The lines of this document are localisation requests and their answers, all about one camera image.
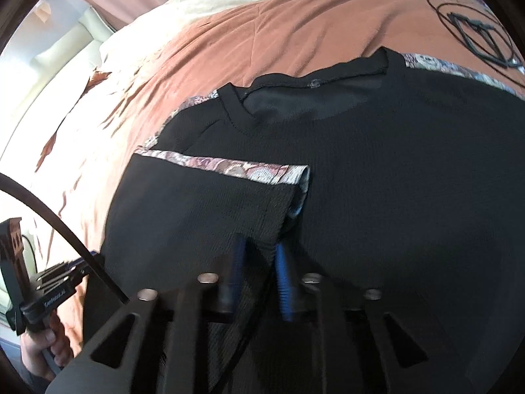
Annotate brown fleece blanket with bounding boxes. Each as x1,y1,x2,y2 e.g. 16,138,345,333
31,0,525,358

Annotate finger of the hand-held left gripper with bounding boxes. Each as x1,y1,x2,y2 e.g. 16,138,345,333
36,251,106,295

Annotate thick black gripper cable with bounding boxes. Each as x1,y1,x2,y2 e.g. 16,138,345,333
0,172,132,306

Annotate white leaf print bedsheet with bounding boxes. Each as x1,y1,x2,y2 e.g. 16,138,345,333
0,35,165,230

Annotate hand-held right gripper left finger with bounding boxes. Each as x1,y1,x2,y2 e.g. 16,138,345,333
45,234,255,394

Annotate cream upholstered sofa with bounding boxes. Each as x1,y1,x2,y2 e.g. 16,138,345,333
31,6,121,75

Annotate black top with floral trim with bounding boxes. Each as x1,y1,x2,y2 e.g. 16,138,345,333
80,47,525,394

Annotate person's left hand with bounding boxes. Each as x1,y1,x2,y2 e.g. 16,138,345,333
20,316,77,382

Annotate thin black cable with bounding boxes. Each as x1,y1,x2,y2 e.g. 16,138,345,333
427,0,523,68

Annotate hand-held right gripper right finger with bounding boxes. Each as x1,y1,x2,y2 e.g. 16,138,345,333
273,241,476,394

